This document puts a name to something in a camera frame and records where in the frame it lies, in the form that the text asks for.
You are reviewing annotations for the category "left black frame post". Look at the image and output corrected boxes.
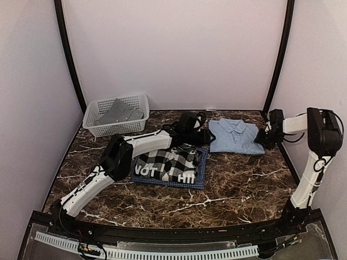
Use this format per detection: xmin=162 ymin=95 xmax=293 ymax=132
xmin=54 ymin=0 xmax=87 ymax=114

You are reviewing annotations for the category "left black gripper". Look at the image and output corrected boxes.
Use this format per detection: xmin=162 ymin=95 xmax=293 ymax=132
xmin=185 ymin=129 xmax=216 ymax=146

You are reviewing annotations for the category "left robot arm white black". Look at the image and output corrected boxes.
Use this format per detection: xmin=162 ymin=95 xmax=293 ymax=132
xmin=50 ymin=112 xmax=216 ymax=236

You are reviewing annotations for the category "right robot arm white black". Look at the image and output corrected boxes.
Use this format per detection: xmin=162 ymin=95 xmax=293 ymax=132
xmin=254 ymin=107 xmax=344 ymax=235

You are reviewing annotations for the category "white plastic mesh basket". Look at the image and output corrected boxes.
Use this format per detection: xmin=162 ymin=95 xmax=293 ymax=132
xmin=82 ymin=94 xmax=149 ymax=137

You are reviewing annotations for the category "white slotted cable duct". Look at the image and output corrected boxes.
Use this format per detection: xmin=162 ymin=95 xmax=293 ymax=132
xmin=34 ymin=231 xmax=259 ymax=259

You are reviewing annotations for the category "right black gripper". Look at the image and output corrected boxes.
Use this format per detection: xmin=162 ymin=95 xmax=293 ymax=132
xmin=254 ymin=128 xmax=284 ymax=150

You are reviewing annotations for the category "grey shirt in basket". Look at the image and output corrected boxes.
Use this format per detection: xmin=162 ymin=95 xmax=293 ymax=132
xmin=95 ymin=99 xmax=144 ymax=125

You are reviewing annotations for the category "black frame post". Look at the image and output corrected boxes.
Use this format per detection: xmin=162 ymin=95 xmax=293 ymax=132
xmin=54 ymin=0 xmax=87 ymax=114
xmin=262 ymin=0 xmax=295 ymax=116

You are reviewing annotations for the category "light blue long sleeve shirt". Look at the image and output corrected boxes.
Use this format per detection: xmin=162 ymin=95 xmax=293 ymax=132
xmin=209 ymin=118 xmax=265 ymax=155

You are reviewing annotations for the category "blue checked shirt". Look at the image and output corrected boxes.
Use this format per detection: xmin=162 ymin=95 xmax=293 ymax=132
xmin=131 ymin=147 xmax=209 ymax=190

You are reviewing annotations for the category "right black frame post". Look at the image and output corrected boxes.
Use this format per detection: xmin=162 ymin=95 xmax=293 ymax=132
xmin=262 ymin=0 xmax=295 ymax=116

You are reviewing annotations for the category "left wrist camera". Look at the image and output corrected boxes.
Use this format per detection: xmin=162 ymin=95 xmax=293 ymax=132
xmin=194 ymin=112 xmax=206 ymax=130

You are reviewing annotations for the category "black white plaid shirt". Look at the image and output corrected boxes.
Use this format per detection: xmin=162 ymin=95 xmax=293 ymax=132
xmin=134 ymin=143 xmax=203 ymax=185

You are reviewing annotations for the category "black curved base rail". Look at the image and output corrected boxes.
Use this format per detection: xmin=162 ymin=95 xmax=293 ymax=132
xmin=29 ymin=210 xmax=326 ymax=244

